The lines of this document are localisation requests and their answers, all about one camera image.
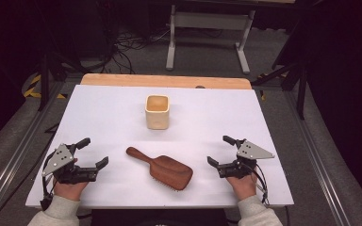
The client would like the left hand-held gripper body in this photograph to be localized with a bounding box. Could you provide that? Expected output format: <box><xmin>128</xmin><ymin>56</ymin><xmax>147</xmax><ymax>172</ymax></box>
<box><xmin>41</xmin><ymin>143</ymin><xmax>99</xmax><ymax>185</ymax></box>

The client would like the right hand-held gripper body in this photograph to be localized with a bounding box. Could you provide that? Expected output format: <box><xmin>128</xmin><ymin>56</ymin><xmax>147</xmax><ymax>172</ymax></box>
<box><xmin>217</xmin><ymin>139</ymin><xmax>276</xmax><ymax>180</ymax></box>

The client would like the person's left hand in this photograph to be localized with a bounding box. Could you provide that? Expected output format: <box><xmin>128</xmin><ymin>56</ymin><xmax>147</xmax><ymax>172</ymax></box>
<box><xmin>52</xmin><ymin>177</ymin><xmax>91</xmax><ymax>202</ymax></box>

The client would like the person's right hand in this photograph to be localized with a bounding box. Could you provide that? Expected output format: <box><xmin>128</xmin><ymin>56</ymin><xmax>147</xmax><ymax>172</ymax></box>
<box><xmin>225</xmin><ymin>171</ymin><xmax>259</xmax><ymax>202</ymax></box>

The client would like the brown wooden hairbrush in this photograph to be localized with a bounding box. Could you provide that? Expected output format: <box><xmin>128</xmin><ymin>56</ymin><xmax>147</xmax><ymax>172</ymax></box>
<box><xmin>125</xmin><ymin>146</ymin><xmax>194</xmax><ymax>192</ymax></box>

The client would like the beige square cup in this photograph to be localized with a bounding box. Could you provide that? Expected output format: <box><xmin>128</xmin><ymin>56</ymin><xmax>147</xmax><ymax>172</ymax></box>
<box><xmin>144</xmin><ymin>94</ymin><xmax>171</xmax><ymax>131</ymax></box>

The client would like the black metal stand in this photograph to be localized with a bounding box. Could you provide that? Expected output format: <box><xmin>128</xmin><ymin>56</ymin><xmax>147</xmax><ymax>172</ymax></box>
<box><xmin>37</xmin><ymin>51</ymin><xmax>83</xmax><ymax>112</ymax></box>
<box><xmin>250</xmin><ymin>60</ymin><xmax>309</xmax><ymax>121</ymax></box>

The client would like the person's dark clothing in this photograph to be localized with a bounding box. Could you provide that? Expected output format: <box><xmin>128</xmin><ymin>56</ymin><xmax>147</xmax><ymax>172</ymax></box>
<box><xmin>90</xmin><ymin>208</ymin><xmax>229</xmax><ymax>226</ymax></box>

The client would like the right hand-held gripper black cable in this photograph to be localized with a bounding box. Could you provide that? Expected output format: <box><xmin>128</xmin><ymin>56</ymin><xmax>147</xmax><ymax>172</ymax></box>
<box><xmin>250</xmin><ymin>164</ymin><xmax>271</xmax><ymax>207</ymax></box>

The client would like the hand-held gripper black cable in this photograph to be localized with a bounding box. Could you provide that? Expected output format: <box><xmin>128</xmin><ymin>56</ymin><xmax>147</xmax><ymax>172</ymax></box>
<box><xmin>40</xmin><ymin>156</ymin><xmax>58</xmax><ymax>212</ymax></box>
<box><xmin>250</xmin><ymin>164</ymin><xmax>271</xmax><ymax>207</ymax></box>

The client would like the left hand-held gripper black cable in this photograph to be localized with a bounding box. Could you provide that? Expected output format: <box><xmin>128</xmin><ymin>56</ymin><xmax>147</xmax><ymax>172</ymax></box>
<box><xmin>40</xmin><ymin>156</ymin><xmax>58</xmax><ymax>212</ymax></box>

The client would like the aluminium floor rail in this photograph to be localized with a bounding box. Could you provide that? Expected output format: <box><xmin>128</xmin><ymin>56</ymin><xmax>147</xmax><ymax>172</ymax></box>
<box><xmin>283</xmin><ymin>89</ymin><xmax>354</xmax><ymax>226</ymax></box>
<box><xmin>0</xmin><ymin>80</ymin><xmax>65</xmax><ymax>226</ymax></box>

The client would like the tangle of black floor cables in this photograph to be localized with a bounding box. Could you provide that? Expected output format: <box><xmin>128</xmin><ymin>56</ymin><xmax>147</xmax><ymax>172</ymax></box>
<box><xmin>105</xmin><ymin>26</ymin><xmax>173</xmax><ymax>74</ymax></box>

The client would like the white metal table frame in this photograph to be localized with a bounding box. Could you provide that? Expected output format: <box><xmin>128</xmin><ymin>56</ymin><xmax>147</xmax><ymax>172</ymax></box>
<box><xmin>165</xmin><ymin>3</ymin><xmax>256</xmax><ymax>75</ymax></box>

